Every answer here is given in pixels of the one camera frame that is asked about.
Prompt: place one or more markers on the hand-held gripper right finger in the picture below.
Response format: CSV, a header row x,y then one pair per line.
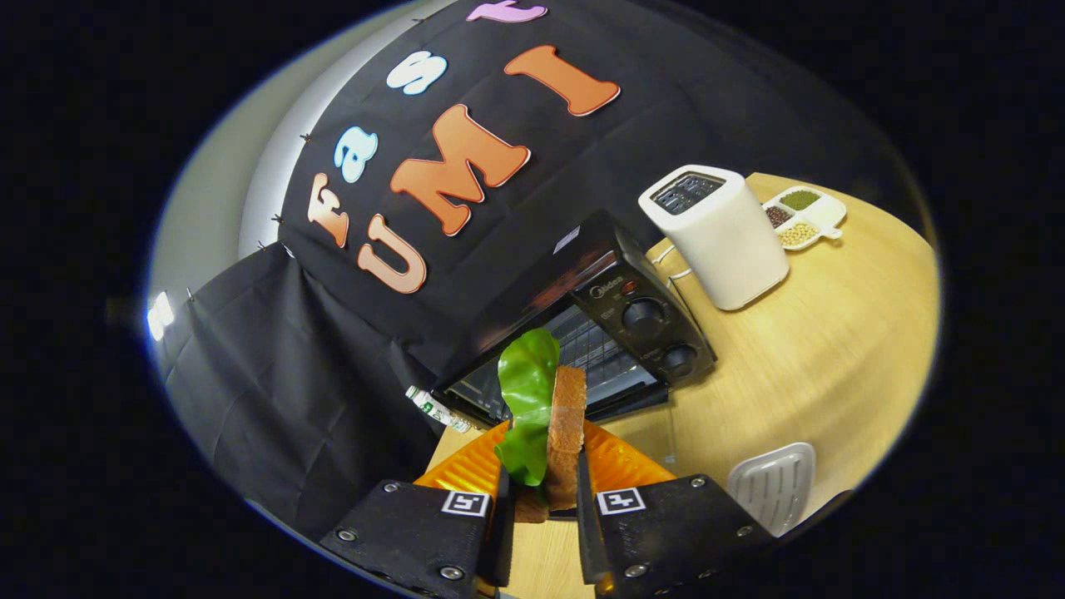
x,y
666,532

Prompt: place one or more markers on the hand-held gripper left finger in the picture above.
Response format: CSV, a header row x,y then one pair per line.
x,y
416,532

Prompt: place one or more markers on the sandwich with green lettuce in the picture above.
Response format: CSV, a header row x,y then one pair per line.
x,y
566,424

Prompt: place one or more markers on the black toaster oven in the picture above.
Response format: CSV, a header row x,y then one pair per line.
x,y
649,316

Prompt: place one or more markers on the white pop-up toaster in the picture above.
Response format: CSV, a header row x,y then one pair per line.
x,y
732,249

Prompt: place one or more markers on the white ridged tray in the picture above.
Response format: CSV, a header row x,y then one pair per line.
x,y
774,487

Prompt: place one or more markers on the white bottle with green label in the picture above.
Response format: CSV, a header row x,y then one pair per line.
x,y
437,409

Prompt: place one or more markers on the small ceiling light panel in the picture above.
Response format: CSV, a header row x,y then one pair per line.
x,y
160,314

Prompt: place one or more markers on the white divided dish with beans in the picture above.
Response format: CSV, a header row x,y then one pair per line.
x,y
819,215

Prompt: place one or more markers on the row of black cloth clips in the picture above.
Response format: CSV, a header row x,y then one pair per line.
x,y
304,137

